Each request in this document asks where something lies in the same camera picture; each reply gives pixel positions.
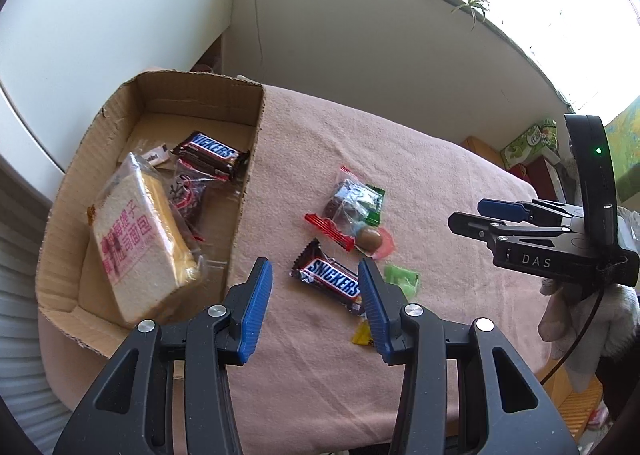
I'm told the yellow candy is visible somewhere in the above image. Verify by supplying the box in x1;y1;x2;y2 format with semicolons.
352;320;376;347

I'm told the yellow-blue wall poster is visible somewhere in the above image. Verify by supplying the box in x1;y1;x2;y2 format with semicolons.
602;95;640;206

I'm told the brown chocolate bar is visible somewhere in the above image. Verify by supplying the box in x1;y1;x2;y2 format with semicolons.
289;238;368;318
171;131;251;180

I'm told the wooden box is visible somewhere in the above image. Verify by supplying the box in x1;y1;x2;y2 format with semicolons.
460;135;501;162

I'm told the clear packet of dark dates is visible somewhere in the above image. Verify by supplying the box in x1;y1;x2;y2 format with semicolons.
165;159;231;241

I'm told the clear packet with red strip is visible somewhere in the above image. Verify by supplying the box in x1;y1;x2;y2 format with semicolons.
305;165;381;252

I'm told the pale pink sachet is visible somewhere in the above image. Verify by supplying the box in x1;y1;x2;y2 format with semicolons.
140;145;168;166

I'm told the light green candy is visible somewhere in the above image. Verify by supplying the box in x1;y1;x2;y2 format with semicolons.
384;262;422;300

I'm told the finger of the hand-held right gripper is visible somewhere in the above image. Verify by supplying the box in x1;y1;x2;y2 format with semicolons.
477;199;583;224
448;211;586;248

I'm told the red box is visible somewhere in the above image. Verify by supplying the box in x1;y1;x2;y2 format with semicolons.
520;155;566;206

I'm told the brown egg-shaped candy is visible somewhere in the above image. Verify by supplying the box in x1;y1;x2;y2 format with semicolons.
354;226;397;258

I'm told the green patterned box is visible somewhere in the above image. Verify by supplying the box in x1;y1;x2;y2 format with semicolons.
500;119;558;168

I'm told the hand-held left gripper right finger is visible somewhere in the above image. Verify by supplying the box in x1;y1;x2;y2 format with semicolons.
357;259;581;455

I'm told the person's right hand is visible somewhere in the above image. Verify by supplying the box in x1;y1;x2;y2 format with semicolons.
539;277;640;386

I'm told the white ribbed panel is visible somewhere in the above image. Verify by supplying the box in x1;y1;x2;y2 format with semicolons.
0;155;71;436

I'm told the white hanging cable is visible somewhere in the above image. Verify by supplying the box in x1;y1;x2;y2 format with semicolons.
252;0;271;63

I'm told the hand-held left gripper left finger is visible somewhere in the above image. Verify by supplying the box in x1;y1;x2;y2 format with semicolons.
52;257;274;455

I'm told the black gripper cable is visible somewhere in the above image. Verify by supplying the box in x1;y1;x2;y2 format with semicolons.
537;280;603;386

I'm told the sliced bread packet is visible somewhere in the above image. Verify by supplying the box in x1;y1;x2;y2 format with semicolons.
87;152;206;328

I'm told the cardboard box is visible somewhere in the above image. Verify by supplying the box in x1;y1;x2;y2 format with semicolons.
34;67;266;360

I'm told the white cabinet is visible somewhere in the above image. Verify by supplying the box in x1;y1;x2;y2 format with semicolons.
0;0;246;176

